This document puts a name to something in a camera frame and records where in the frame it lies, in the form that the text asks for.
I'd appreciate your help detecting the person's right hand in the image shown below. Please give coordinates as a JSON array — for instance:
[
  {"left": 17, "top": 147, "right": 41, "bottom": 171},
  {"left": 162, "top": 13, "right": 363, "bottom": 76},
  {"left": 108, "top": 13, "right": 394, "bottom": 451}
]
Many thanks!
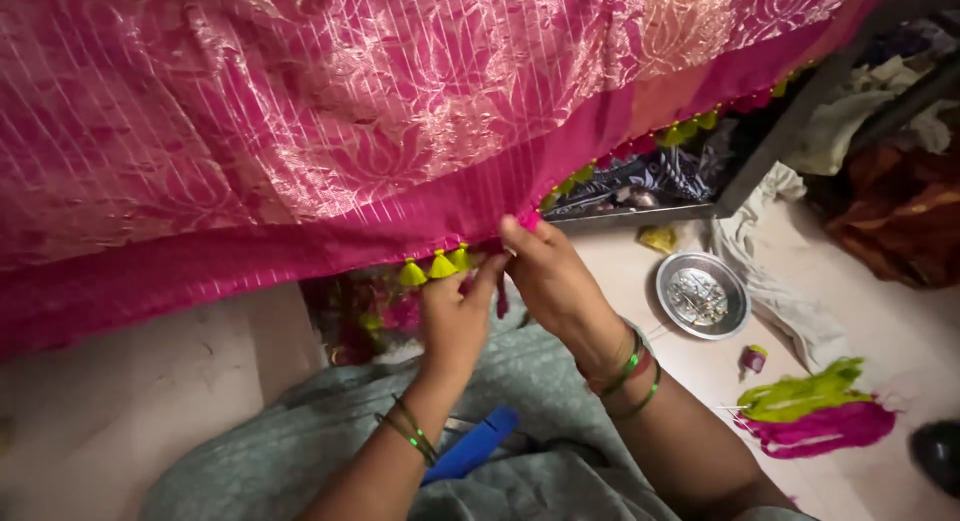
[{"left": 498, "top": 214, "right": 637, "bottom": 373}]

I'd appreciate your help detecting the person's left hand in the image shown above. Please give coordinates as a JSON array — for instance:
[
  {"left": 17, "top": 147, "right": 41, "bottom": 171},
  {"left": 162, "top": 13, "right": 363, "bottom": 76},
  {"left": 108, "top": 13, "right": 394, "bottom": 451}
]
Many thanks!
[{"left": 418, "top": 252, "right": 513, "bottom": 373}]

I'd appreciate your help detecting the pink gold patterned saree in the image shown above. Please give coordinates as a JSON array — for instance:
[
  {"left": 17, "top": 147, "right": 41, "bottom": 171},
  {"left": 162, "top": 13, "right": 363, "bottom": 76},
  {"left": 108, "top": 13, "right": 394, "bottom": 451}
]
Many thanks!
[{"left": 0, "top": 0, "right": 897, "bottom": 360}]

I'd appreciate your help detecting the heap of pink green thread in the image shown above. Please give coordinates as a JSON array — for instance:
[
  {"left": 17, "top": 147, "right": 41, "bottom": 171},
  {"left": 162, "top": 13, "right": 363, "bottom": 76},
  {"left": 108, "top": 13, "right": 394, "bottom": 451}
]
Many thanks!
[{"left": 302, "top": 264, "right": 425, "bottom": 366}]

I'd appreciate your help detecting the thin green bangle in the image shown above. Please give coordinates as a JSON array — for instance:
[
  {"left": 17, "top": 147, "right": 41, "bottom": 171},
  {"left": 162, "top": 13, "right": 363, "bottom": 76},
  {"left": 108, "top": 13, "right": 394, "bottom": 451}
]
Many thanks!
[
  {"left": 390, "top": 393, "right": 441, "bottom": 463},
  {"left": 598, "top": 328, "right": 646, "bottom": 396},
  {"left": 609, "top": 358, "right": 663, "bottom": 421},
  {"left": 372, "top": 412, "right": 438, "bottom": 467}
]

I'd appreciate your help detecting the yellow wrapper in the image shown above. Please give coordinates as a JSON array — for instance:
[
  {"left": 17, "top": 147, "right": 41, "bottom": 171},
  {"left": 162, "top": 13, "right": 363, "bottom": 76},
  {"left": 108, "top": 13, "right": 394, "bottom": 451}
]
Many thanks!
[{"left": 637, "top": 224, "right": 679, "bottom": 255}]

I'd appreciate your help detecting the red bangle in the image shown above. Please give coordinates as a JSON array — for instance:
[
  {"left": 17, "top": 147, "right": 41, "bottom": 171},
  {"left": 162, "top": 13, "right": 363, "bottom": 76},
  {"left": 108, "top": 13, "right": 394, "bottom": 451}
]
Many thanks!
[{"left": 585, "top": 347, "right": 655, "bottom": 396}]

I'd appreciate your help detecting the grey-green patterned garment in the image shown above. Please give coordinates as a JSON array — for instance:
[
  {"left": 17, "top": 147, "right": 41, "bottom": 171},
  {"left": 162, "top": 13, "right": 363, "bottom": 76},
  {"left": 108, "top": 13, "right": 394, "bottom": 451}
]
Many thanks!
[{"left": 141, "top": 292, "right": 820, "bottom": 521}]

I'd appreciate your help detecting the blue plastic tool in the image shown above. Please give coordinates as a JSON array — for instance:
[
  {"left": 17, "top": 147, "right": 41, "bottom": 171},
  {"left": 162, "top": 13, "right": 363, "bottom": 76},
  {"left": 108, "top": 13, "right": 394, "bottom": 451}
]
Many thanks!
[{"left": 420, "top": 406, "right": 521, "bottom": 486}]

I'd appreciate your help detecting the steel plate with pins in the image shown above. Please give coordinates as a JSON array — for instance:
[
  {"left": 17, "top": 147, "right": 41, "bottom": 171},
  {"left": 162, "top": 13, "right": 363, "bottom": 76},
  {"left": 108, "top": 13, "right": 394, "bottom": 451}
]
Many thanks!
[{"left": 655, "top": 251, "right": 752, "bottom": 341}]

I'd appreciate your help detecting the blue patterned cloth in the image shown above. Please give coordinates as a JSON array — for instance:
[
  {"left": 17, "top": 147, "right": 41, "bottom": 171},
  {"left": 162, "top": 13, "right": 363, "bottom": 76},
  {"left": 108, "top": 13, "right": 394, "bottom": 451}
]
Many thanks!
[{"left": 553, "top": 119, "right": 740, "bottom": 216}]

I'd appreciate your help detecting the row of yellow and pink tassels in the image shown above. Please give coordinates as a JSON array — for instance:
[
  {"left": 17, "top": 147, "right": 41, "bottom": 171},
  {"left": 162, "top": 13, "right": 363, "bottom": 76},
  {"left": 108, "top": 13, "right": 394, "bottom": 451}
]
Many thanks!
[{"left": 538, "top": 59, "right": 815, "bottom": 214}]

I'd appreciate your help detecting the steel needle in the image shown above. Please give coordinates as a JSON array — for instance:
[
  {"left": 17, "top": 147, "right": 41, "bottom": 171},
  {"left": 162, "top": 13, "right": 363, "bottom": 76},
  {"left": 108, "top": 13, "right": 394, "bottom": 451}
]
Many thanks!
[{"left": 714, "top": 403, "right": 755, "bottom": 433}]

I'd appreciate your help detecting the white cloth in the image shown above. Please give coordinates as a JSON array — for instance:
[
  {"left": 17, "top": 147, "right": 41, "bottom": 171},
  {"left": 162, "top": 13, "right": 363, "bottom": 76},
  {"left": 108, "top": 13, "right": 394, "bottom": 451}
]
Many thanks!
[{"left": 707, "top": 163, "right": 852, "bottom": 373}]

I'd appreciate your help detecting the yellow-green thread bundle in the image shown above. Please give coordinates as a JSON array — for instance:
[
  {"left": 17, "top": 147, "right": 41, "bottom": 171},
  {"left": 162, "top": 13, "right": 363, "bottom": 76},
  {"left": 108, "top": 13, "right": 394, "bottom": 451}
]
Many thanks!
[{"left": 737, "top": 357, "right": 876, "bottom": 423}]

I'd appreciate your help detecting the pink thread bundle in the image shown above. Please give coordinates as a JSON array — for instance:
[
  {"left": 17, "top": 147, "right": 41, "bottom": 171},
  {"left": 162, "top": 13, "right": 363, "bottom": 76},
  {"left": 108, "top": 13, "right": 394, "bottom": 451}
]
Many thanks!
[{"left": 733, "top": 399, "right": 899, "bottom": 460}]

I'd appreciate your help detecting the heap of clothes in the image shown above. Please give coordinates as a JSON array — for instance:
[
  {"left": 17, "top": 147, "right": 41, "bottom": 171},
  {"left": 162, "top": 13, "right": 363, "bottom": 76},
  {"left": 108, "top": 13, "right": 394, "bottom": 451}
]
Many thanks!
[{"left": 780, "top": 18, "right": 960, "bottom": 291}]

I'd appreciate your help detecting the black round object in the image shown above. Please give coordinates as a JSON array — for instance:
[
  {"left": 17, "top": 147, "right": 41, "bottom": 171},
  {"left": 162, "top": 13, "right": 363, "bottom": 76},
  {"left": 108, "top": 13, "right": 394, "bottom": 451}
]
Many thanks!
[{"left": 909, "top": 419, "right": 960, "bottom": 501}]

